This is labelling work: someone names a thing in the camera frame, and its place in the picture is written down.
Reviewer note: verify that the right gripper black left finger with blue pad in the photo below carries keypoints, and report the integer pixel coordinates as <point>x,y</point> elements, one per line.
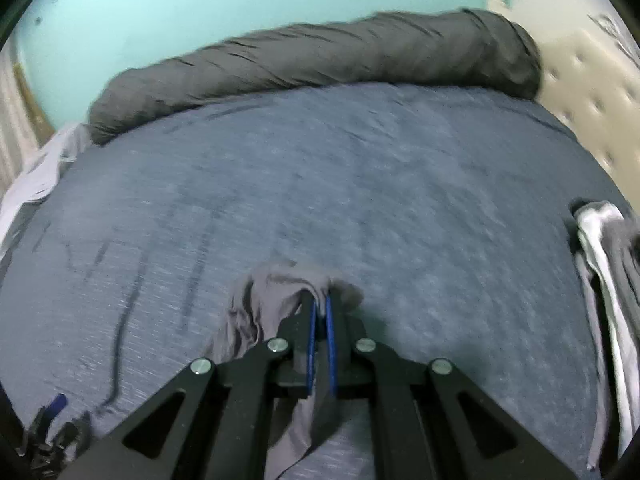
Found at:
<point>295,376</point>

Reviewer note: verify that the grey garment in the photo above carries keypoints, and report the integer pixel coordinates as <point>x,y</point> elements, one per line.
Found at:
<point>257,305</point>

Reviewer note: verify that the cream tufted headboard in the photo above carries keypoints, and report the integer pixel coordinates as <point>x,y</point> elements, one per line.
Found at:
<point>590,54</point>

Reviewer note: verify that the light lavender sheet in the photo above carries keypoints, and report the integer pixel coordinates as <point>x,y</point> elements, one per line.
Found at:
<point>37,181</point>

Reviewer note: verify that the rolled dark grey duvet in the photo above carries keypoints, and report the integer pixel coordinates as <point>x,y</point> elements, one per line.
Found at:
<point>465,48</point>

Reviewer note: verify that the stack of folded clothes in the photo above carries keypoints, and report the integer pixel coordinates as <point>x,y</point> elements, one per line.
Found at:
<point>607,264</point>

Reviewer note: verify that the blue patterned bed sheet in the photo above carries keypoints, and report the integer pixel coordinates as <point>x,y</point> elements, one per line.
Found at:
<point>448,208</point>

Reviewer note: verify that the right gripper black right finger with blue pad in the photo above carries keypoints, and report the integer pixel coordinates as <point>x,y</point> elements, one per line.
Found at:
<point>348,379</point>

